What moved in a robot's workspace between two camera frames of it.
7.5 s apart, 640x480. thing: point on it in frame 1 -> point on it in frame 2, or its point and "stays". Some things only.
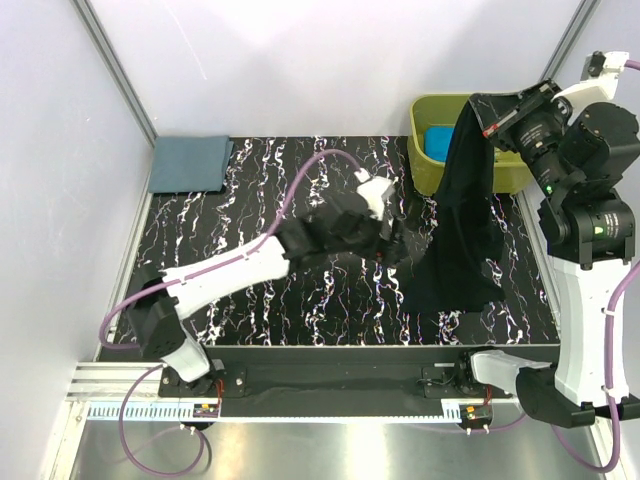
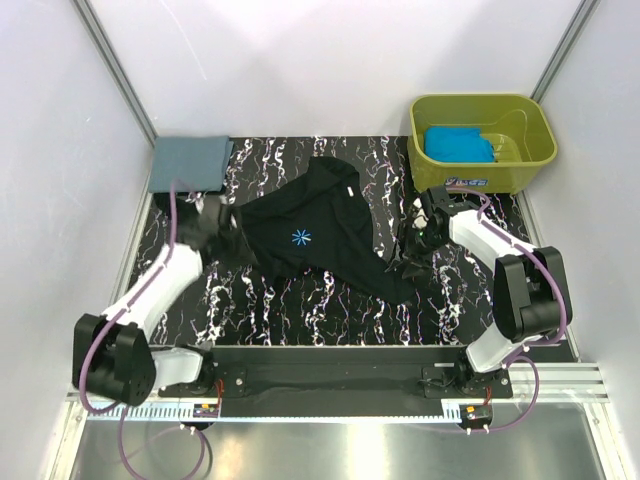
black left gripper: x=388 y=239 -> x=223 y=218
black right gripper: x=505 y=113 -> x=413 y=251
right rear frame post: x=569 y=40 stays
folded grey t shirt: x=190 y=164 stays
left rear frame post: x=108 y=57 stays
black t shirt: x=458 y=266 -> x=319 y=225
